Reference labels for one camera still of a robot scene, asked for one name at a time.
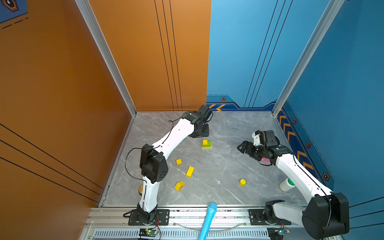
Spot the green rectangular block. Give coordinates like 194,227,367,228
202,140,213,149

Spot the natural wood block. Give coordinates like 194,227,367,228
202,145,213,150

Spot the yellow long block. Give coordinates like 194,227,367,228
186,166,195,178

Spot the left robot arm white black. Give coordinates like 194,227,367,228
123,105,213,226

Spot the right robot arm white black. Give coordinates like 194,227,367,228
237,131,350,240

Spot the yellow cylinder block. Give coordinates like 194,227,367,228
240,179,247,187

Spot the yellow block near front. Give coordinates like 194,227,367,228
175,181,185,191

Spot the plush doll pink black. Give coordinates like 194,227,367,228
259,158,272,166

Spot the white bottle green cap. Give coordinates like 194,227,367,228
279,178,296,192

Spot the cyan tube pole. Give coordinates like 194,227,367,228
198,203,218,240

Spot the metal tin can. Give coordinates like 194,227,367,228
138,184,144,196

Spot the right circuit board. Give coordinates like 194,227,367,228
267,228,291,240

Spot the circuit board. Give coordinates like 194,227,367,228
267,228,291,240
138,228,160,240

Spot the left circuit board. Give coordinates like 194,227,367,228
138,228,160,240

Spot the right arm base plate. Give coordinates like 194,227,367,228
248,209,292,226

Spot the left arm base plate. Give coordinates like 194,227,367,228
128,209,170,226

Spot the aluminium front rail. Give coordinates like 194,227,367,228
79,205,311,240

